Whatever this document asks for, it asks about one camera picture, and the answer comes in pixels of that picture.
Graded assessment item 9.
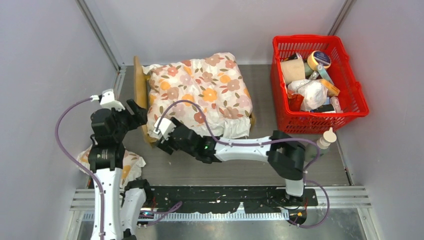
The small floral pillow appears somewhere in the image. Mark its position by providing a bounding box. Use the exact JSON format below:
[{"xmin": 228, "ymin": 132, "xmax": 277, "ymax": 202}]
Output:
[{"xmin": 76, "ymin": 145, "xmax": 146, "ymax": 189}]

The wooden pet bed frame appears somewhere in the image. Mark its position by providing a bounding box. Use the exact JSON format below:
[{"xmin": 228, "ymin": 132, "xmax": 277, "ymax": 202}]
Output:
[{"xmin": 133, "ymin": 55, "xmax": 257, "ymax": 148}]

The large floral cushion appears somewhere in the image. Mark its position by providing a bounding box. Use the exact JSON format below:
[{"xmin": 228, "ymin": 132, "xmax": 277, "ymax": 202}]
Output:
[{"xmin": 143, "ymin": 52, "xmax": 253, "ymax": 139}]

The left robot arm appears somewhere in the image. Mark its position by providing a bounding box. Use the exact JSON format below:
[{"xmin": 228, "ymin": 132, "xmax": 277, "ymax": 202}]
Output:
[{"xmin": 88, "ymin": 99, "xmax": 154, "ymax": 240}]

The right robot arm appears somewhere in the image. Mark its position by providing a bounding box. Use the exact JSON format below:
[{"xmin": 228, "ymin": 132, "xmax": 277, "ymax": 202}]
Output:
[{"xmin": 153, "ymin": 117, "xmax": 306, "ymax": 205}]

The green bottle with beige cap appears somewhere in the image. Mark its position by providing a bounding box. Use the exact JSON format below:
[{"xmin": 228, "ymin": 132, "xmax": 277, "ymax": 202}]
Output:
[{"xmin": 304, "ymin": 127, "xmax": 337, "ymax": 162}]

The white crumpled plastic bag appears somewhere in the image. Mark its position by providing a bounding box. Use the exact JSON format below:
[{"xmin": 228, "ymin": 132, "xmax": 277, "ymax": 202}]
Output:
[{"xmin": 287, "ymin": 79, "xmax": 328, "ymax": 112}]

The yellow tape roll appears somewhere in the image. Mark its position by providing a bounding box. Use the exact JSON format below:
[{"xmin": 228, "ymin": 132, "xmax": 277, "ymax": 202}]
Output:
[{"xmin": 306, "ymin": 50, "xmax": 332, "ymax": 71}]

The red plastic basket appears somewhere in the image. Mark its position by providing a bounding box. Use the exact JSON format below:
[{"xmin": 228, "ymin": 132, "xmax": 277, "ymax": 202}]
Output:
[{"xmin": 270, "ymin": 34, "xmax": 369, "ymax": 134}]

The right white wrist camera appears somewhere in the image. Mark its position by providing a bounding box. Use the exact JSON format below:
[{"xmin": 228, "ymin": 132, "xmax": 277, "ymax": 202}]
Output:
[{"xmin": 152, "ymin": 118, "xmax": 176, "ymax": 140}]

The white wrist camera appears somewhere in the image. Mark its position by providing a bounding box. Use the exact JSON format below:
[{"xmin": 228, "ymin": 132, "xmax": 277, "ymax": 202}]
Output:
[
  {"xmin": 98, "ymin": 88, "xmax": 126, "ymax": 112},
  {"xmin": 152, "ymin": 118, "xmax": 176, "ymax": 140}
]

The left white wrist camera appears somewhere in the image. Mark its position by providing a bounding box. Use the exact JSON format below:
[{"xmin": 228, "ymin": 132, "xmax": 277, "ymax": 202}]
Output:
[{"xmin": 98, "ymin": 88, "xmax": 126, "ymax": 112}]

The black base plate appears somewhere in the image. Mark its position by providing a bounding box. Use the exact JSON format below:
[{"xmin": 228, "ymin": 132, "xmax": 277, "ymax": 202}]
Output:
[{"xmin": 144, "ymin": 186, "xmax": 318, "ymax": 214}]

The aluminium rail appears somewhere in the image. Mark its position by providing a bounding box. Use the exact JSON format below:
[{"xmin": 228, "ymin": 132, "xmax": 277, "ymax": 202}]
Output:
[{"xmin": 70, "ymin": 188, "xmax": 372, "ymax": 222}]

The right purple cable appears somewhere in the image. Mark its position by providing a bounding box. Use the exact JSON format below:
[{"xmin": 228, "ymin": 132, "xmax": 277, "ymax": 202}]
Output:
[{"xmin": 154, "ymin": 99, "xmax": 331, "ymax": 230}]

